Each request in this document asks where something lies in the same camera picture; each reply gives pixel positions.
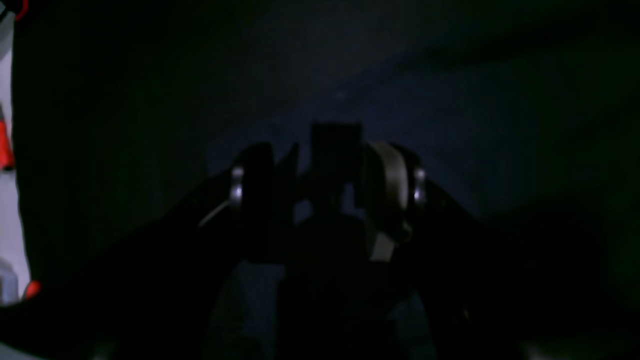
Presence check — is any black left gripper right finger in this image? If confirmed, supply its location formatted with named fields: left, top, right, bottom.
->
left=361, top=141, right=428, bottom=263

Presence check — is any dark navy t-shirt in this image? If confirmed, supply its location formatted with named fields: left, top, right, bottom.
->
left=100, top=0, right=640, bottom=360

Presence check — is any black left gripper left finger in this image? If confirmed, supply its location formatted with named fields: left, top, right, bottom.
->
left=228, top=142, right=300, bottom=264

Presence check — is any red black clamp far left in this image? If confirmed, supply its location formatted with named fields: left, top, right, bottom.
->
left=0, top=115, right=15, bottom=171

